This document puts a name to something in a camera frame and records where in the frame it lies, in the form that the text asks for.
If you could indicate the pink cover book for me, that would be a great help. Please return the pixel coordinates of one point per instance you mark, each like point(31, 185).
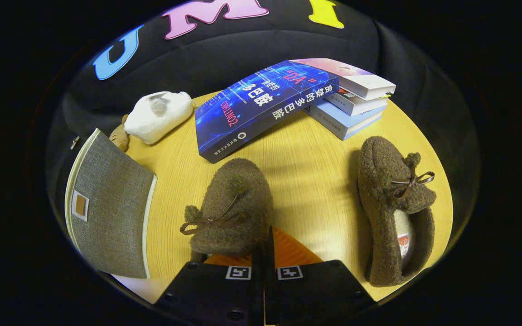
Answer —
point(333, 68)

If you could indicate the small metal clip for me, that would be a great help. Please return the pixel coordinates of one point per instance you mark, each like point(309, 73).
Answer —
point(74, 142)

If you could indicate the brown plush toy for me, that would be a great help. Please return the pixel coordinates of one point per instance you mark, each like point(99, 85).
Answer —
point(119, 138)

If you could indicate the brown fuzzy shoe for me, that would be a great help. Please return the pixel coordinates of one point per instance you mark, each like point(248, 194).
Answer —
point(234, 194)
point(379, 181)

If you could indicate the grey fabric storage box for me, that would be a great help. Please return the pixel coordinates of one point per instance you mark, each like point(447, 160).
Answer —
point(111, 213)

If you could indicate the dark blue book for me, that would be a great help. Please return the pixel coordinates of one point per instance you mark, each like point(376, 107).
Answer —
point(252, 108)

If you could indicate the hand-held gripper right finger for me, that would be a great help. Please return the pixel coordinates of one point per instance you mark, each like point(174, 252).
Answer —
point(320, 294)

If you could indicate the white book with red spine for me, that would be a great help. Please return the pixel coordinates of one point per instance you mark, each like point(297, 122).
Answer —
point(356, 105)

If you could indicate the light blue book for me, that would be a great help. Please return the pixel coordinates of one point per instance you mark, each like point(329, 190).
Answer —
point(338, 122)

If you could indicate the white plush toy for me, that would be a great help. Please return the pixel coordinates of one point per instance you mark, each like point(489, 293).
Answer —
point(157, 117)

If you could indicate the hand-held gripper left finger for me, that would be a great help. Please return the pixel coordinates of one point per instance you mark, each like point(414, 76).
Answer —
point(206, 294)

